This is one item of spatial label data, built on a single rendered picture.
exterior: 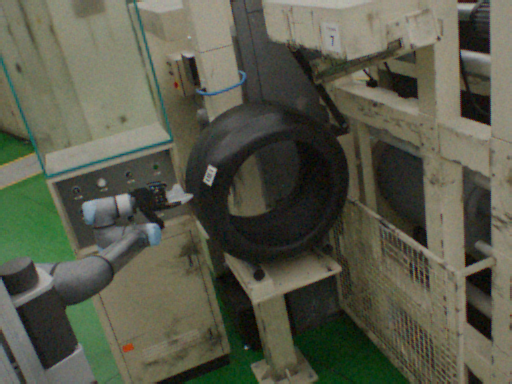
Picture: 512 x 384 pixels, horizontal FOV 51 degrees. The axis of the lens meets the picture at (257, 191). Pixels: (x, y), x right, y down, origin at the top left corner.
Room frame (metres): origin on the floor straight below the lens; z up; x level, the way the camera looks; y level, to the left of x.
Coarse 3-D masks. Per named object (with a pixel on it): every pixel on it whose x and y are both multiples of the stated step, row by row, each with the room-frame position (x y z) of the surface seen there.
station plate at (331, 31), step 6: (324, 24) 1.60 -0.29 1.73; (330, 24) 1.56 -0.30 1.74; (336, 24) 1.53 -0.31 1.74; (324, 30) 1.61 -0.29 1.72; (330, 30) 1.57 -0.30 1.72; (336, 30) 1.53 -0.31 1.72; (330, 36) 1.57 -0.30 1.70; (336, 36) 1.54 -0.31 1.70; (330, 42) 1.58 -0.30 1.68; (336, 42) 1.54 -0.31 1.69; (330, 48) 1.58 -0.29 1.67; (336, 48) 1.55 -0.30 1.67
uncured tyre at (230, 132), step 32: (224, 128) 1.75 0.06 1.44; (256, 128) 1.69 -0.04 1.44; (288, 128) 1.71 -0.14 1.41; (320, 128) 1.76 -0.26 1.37; (192, 160) 1.80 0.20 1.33; (224, 160) 1.65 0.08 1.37; (320, 160) 1.99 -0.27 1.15; (192, 192) 1.73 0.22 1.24; (224, 192) 1.63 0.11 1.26; (320, 192) 1.95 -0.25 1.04; (224, 224) 1.63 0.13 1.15; (256, 224) 1.94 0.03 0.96; (288, 224) 1.94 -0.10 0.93; (320, 224) 1.72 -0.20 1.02; (256, 256) 1.65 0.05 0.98; (288, 256) 1.68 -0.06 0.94
